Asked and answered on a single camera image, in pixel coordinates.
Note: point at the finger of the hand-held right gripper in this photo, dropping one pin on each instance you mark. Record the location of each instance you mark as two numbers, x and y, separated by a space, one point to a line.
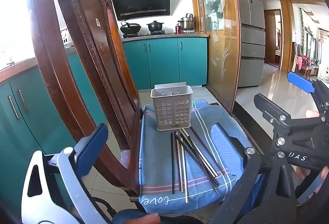
300 82
270 108

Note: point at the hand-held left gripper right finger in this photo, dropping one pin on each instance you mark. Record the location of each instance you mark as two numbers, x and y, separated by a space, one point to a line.
224 142

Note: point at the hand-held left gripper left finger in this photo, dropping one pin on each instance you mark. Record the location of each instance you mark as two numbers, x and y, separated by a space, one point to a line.
93 146

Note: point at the reddish brown chopstick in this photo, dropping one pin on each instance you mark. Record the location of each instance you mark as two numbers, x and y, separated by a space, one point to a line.
208 152

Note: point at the white chopstick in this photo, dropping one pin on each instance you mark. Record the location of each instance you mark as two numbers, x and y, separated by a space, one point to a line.
185 177
198 152
206 159

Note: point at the dark brown chopstick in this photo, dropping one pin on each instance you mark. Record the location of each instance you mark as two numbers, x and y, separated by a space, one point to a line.
177 162

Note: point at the grey plastic utensil holder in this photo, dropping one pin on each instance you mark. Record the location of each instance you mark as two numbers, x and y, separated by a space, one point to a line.
171 108

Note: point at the person's right hand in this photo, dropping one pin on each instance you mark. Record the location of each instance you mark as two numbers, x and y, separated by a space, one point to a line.
325 178

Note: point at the person's left hand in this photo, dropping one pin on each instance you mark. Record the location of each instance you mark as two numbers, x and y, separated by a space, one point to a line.
145 218

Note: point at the pink cloth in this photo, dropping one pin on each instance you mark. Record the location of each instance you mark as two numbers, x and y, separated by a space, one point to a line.
299 62

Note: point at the wooden armchair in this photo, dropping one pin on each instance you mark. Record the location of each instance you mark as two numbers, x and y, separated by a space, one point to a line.
305 59

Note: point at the green garland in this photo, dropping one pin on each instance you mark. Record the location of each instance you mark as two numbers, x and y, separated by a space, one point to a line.
303 28

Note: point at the blue striped cloth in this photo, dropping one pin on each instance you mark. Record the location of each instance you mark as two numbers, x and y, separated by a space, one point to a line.
159 162

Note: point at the grey refrigerator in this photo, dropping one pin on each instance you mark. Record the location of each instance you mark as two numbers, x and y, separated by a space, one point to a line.
250 33

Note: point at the teal side cabinets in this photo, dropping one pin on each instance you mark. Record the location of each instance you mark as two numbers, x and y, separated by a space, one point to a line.
23 116

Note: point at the person's leg in jeans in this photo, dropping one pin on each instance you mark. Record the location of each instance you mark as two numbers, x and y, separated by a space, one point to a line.
123 217

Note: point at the carved wooden chair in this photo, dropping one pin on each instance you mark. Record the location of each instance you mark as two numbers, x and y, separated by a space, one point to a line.
108 59

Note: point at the painted glass sliding door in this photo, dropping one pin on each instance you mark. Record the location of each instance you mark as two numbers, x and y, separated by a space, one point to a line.
221 33

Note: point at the white plastic basket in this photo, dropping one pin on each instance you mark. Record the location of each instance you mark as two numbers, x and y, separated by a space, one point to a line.
65 36

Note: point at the stainless steel pot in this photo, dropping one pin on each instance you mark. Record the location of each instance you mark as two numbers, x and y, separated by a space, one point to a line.
187 22

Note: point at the red bottle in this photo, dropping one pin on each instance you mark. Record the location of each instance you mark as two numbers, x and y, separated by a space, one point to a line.
177 29

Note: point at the black wok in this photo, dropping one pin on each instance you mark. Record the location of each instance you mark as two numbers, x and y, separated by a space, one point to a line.
131 28

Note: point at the gas stove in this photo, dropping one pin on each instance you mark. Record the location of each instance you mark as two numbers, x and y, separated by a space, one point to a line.
146 33

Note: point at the black cooking pot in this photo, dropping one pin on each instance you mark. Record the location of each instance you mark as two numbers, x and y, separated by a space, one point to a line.
155 26

